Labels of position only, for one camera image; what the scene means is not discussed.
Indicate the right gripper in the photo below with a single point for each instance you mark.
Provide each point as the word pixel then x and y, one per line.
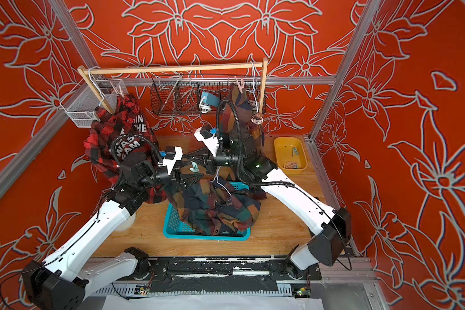
pixel 216 160

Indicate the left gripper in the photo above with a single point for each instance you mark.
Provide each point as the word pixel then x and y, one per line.
pixel 176 179

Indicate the white wire hanger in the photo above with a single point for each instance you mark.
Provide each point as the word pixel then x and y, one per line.
pixel 218 184

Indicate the dark plaid shirt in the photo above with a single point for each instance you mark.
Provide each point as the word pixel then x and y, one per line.
pixel 246 112
pixel 215 213

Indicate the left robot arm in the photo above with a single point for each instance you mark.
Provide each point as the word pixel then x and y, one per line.
pixel 61 281

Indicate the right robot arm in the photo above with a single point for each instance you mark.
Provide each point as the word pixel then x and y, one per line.
pixel 331 228

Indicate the red black plaid shirt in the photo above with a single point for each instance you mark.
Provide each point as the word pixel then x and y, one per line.
pixel 115 136

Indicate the white tape roll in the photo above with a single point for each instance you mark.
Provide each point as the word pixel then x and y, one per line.
pixel 127 224

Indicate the yellow plastic tray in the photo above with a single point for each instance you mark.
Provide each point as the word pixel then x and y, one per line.
pixel 283 151

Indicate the teal plastic basket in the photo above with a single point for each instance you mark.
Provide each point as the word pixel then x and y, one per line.
pixel 174 228

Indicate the pink clothespin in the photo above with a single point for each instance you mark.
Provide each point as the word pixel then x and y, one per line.
pixel 240 84

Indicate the beige clothespin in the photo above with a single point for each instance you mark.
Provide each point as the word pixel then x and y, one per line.
pixel 120 90

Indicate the white mesh basket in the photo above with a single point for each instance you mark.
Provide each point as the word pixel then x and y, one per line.
pixel 80 107

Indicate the wooden hanging rack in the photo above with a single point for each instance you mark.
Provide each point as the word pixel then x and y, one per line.
pixel 86 73

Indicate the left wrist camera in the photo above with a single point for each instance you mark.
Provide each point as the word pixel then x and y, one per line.
pixel 171 156

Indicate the teal charger with cable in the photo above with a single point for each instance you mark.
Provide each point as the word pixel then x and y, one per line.
pixel 207 102

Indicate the black wire basket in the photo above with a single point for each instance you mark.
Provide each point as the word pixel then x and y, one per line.
pixel 180 95

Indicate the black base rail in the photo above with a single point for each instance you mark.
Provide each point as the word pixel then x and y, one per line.
pixel 214 275

